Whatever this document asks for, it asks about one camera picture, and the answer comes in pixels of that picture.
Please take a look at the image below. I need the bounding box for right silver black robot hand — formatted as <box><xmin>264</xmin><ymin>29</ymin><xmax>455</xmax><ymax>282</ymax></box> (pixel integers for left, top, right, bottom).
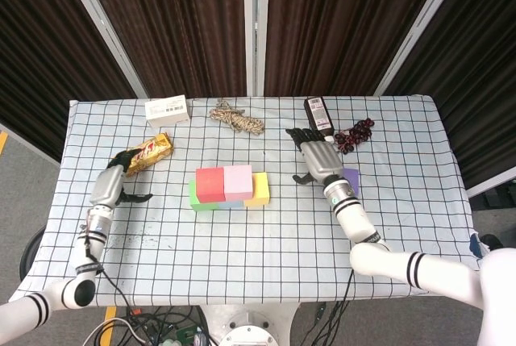
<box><xmin>285</xmin><ymin>127</ymin><xmax>343</xmax><ymax>186</ymax></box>

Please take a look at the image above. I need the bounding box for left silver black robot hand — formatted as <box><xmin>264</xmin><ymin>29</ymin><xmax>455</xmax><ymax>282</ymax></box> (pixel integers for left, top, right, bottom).
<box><xmin>89</xmin><ymin>149</ymin><xmax>154</xmax><ymax>209</ymax></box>

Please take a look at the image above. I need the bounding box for purple foam cube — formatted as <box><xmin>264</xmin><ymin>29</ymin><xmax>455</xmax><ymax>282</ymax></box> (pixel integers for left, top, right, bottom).
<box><xmin>341</xmin><ymin>167</ymin><xmax>361</xmax><ymax>198</ymax></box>

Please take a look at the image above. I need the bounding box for yellow foam cube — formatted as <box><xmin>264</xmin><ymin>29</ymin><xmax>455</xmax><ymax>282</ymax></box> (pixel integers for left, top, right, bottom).
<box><xmin>243</xmin><ymin>172</ymin><xmax>271</xmax><ymax>208</ymax></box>

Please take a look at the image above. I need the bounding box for pink foam cube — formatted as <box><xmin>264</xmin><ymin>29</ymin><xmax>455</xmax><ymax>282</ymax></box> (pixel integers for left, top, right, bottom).
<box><xmin>223</xmin><ymin>165</ymin><xmax>254</xmax><ymax>203</ymax></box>

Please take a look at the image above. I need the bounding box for green foam cube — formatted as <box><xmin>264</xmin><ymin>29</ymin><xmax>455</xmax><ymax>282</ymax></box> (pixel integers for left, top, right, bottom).
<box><xmin>188</xmin><ymin>179</ymin><xmax>221</xmax><ymax>213</ymax></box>

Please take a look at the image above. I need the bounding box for red foam cube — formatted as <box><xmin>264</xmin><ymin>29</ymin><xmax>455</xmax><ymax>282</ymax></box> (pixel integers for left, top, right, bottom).
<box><xmin>195</xmin><ymin>166</ymin><xmax>227</xmax><ymax>204</ymax></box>

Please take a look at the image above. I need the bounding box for dark brown bottle white cap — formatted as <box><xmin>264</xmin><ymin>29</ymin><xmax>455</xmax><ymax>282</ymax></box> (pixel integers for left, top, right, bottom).
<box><xmin>302</xmin><ymin>96</ymin><xmax>336</xmax><ymax>144</ymax></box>

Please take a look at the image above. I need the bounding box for golden snack package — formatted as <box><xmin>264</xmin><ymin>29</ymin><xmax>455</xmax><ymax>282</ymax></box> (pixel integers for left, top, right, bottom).
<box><xmin>123</xmin><ymin>131</ymin><xmax>175</xmax><ymax>177</ymax></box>

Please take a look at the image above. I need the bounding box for white cardboard box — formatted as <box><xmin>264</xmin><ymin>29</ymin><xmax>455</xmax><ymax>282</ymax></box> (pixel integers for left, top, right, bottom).
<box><xmin>144</xmin><ymin>94</ymin><xmax>191</xmax><ymax>128</ymax></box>

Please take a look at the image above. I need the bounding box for black round floor object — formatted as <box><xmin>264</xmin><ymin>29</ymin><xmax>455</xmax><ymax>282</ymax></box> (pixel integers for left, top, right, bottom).
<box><xmin>19</xmin><ymin>225</ymin><xmax>48</xmax><ymax>282</ymax></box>

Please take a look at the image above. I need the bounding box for white black checkered tablecloth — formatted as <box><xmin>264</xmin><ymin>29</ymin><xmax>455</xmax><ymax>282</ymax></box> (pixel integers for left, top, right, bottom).
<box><xmin>7</xmin><ymin>94</ymin><xmax>493</xmax><ymax>307</ymax></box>

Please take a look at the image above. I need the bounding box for dark brown pleated curtain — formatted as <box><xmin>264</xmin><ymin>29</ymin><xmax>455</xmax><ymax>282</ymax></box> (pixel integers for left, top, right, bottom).
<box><xmin>382</xmin><ymin>0</ymin><xmax>516</xmax><ymax>190</ymax></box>
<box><xmin>78</xmin><ymin>0</ymin><xmax>248</xmax><ymax>99</ymax></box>
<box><xmin>264</xmin><ymin>0</ymin><xmax>451</xmax><ymax>97</ymax></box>
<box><xmin>0</xmin><ymin>0</ymin><xmax>138</xmax><ymax>164</ymax></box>

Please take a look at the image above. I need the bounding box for green circuit board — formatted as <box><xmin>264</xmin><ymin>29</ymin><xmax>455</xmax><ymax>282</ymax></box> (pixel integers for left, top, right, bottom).
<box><xmin>175</xmin><ymin>324</ymin><xmax>199</xmax><ymax>343</ymax></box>

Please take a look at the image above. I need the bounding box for black bulky object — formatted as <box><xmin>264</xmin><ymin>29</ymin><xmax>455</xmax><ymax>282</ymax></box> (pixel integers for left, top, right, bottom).
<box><xmin>469</xmin><ymin>192</ymin><xmax>516</xmax><ymax>250</ymax></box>

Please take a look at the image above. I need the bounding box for dark red bead string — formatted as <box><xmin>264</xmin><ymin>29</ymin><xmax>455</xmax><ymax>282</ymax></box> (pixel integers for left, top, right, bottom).
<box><xmin>333</xmin><ymin>117</ymin><xmax>376</xmax><ymax>156</ymax></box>

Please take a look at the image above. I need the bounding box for coiled beige rope bundle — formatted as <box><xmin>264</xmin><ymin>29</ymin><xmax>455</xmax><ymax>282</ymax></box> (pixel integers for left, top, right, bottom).
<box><xmin>208</xmin><ymin>98</ymin><xmax>266</xmax><ymax>136</ymax></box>

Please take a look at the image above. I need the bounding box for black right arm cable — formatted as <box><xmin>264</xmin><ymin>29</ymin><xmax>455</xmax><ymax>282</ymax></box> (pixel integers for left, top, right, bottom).
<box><xmin>340</xmin><ymin>269</ymin><xmax>356</xmax><ymax>306</ymax></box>

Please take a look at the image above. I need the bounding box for white cable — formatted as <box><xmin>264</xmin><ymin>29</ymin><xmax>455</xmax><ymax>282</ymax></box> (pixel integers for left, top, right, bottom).
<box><xmin>86</xmin><ymin>317</ymin><xmax>142</xmax><ymax>346</ymax></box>

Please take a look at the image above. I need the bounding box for black cable tangle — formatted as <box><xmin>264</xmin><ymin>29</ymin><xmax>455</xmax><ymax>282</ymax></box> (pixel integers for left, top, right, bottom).
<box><xmin>84</xmin><ymin>305</ymin><xmax>213</xmax><ymax>346</ymax></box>

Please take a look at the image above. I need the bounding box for white partition frame post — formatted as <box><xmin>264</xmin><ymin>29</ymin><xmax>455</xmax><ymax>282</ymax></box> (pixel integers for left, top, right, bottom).
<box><xmin>373</xmin><ymin>0</ymin><xmax>471</xmax><ymax>97</ymax></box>
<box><xmin>243</xmin><ymin>0</ymin><xmax>270</xmax><ymax>97</ymax></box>
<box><xmin>56</xmin><ymin>0</ymin><xmax>149</xmax><ymax>99</ymax></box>

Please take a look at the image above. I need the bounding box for black cable bunch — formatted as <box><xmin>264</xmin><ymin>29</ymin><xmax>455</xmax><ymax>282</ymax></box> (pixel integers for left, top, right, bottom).
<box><xmin>310</xmin><ymin>301</ymin><xmax>352</xmax><ymax>346</ymax></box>

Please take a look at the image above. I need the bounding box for white partition base rail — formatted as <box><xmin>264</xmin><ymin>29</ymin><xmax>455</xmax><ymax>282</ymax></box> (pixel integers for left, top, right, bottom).
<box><xmin>465</xmin><ymin>178</ymin><xmax>516</xmax><ymax>198</ymax></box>

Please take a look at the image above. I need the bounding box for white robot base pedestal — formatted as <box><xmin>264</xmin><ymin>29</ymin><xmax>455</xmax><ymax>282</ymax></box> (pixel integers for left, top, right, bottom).
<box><xmin>201</xmin><ymin>301</ymin><xmax>302</xmax><ymax>346</ymax></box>

